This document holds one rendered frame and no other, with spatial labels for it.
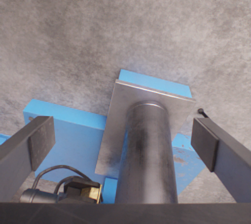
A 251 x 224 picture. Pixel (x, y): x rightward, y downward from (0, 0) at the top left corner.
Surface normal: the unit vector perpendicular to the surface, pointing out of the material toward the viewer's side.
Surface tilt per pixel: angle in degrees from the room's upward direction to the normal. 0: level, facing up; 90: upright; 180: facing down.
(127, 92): 0
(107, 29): 0
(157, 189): 90
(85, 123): 90
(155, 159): 90
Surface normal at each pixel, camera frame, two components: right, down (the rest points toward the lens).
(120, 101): -0.11, 0.62
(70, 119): 0.22, -0.75
